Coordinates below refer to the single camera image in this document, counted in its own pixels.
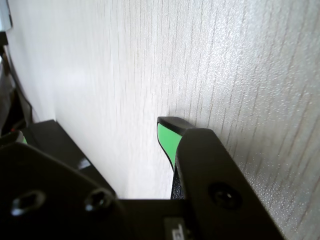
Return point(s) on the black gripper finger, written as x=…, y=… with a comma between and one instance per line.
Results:
x=212, y=170
x=42, y=195

